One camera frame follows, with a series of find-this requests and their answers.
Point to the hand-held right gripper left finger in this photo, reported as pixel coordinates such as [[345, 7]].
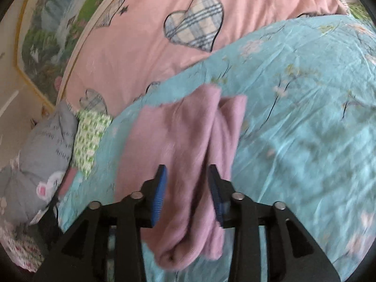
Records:
[[158, 194]]

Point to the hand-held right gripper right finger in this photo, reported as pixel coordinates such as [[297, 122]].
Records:
[[217, 196]]

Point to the pink knit sweater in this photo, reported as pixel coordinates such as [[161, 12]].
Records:
[[188, 158]]

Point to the green checkered pillow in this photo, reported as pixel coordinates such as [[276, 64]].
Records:
[[89, 141]]

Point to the teal floral bed sheet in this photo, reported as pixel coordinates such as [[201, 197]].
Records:
[[293, 141]]

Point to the grey printed pillow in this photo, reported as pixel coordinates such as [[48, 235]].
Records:
[[38, 167]]

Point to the pink heart-print quilt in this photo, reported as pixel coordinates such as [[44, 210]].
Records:
[[176, 44]]

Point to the framed landscape wall picture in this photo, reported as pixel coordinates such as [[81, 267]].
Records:
[[58, 26]]

